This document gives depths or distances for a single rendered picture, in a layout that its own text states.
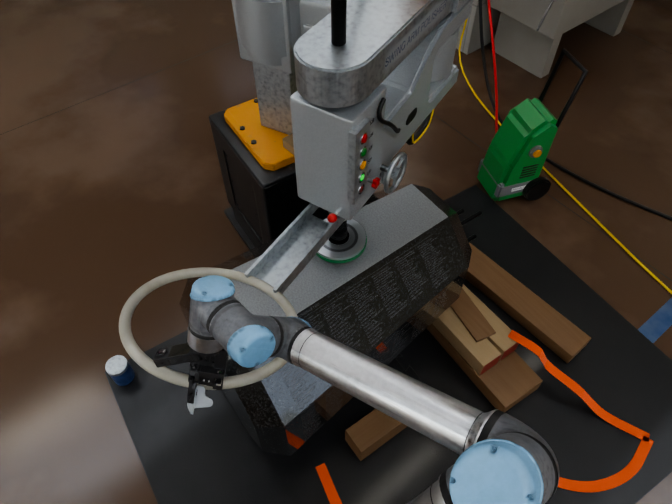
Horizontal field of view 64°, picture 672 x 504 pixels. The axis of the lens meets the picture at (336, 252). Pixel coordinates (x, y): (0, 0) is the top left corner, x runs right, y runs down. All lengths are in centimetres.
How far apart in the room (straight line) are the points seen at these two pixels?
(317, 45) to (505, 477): 115
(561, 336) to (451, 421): 197
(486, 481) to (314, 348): 48
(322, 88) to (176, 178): 232
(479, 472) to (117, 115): 385
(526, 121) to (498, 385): 147
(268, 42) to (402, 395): 163
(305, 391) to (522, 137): 193
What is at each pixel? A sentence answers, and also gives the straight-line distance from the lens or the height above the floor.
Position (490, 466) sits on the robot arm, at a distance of 83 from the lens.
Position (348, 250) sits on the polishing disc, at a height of 86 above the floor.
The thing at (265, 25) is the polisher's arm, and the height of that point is 137.
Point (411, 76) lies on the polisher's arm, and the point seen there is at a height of 141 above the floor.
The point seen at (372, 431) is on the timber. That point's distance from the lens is 249.
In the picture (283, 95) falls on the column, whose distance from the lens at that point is 252.
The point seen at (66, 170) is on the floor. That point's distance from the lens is 402.
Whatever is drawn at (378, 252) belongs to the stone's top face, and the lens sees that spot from 212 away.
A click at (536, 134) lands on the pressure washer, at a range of 325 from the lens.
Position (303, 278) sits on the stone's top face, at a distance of 205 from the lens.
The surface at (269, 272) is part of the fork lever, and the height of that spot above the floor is 106.
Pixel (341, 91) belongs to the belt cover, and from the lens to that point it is 149.
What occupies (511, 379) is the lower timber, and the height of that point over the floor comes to 11.
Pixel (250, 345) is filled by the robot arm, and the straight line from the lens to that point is 110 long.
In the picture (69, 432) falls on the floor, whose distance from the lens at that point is 290.
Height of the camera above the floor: 247
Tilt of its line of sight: 52 degrees down
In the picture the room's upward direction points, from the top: straight up
